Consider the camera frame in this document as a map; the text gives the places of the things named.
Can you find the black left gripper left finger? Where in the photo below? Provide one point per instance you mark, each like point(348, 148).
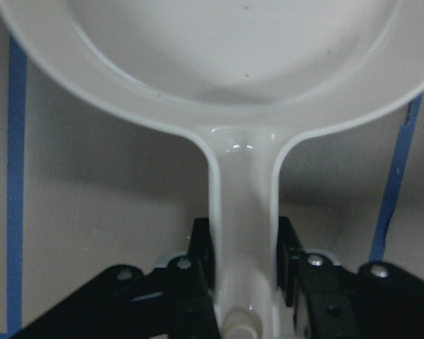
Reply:
point(121, 302)

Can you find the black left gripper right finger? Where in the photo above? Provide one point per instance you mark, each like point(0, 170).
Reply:
point(380, 300)

